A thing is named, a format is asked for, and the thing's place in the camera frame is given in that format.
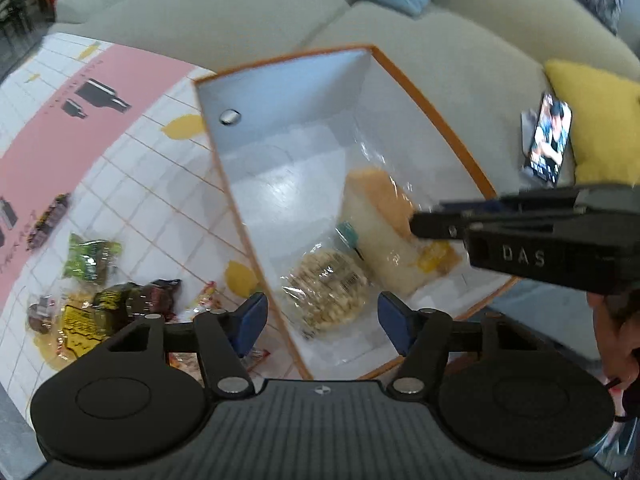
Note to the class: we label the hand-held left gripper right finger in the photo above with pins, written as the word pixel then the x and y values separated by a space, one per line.
pixel 395 322

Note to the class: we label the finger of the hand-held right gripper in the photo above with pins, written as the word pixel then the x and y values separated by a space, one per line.
pixel 500 205
pixel 435 225

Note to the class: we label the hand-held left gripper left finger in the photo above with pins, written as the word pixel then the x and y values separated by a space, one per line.
pixel 250 325

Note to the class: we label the yellow cake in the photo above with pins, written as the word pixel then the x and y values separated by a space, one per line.
pixel 375 250

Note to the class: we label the orange cardboard box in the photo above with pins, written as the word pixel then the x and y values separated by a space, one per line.
pixel 300 110

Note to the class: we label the chocolate muffin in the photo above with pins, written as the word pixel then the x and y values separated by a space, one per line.
pixel 41 316

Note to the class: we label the person's right hand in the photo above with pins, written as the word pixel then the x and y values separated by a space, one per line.
pixel 620 345

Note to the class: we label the colourful candy packet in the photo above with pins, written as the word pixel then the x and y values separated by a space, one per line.
pixel 202 297

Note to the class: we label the round rice cracker packet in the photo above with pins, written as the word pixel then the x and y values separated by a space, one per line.
pixel 325 285

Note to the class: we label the smartphone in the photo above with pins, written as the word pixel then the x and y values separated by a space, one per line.
pixel 550 135

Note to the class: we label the small teal snack packet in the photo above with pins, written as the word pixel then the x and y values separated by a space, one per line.
pixel 347 234

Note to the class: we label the dark red snack packet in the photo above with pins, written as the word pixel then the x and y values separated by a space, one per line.
pixel 160 295

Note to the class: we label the yellow pillow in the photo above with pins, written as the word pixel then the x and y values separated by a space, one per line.
pixel 600 110

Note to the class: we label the beige sofa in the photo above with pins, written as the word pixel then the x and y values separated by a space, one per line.
pixel 450 60

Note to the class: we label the green snack packet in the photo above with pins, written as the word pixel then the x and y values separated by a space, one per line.
pixel 90 257

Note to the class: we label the pink and white printed tablecloth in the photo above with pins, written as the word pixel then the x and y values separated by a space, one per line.
pixel 150 160

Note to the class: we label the dark purple snack bar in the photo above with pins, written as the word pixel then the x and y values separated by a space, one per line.
pixel 47 220

